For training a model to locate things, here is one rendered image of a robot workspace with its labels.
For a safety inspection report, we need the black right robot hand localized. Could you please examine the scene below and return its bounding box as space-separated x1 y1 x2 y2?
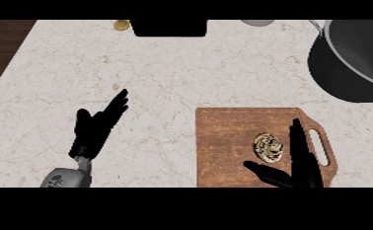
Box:
242 117 325 189

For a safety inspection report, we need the black appliance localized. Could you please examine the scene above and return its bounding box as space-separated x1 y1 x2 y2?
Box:
128 20 210 38

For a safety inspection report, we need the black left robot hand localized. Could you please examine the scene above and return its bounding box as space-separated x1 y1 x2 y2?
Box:
67 88 131 161

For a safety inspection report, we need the brown wooden cutting board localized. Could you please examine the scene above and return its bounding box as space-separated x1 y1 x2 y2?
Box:
195 107 339 189

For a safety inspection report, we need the dark grey pot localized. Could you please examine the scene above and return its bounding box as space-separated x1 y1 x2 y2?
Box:
307 20 373 104

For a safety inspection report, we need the pale grey round object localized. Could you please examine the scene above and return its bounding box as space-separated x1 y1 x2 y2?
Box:
239 20 277 28

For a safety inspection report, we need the small golden round object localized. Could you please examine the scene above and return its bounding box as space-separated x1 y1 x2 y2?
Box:
112 20 131 32

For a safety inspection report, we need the cupcake with pale frosting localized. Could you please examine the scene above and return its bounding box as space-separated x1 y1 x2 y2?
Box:
252 132 286 164

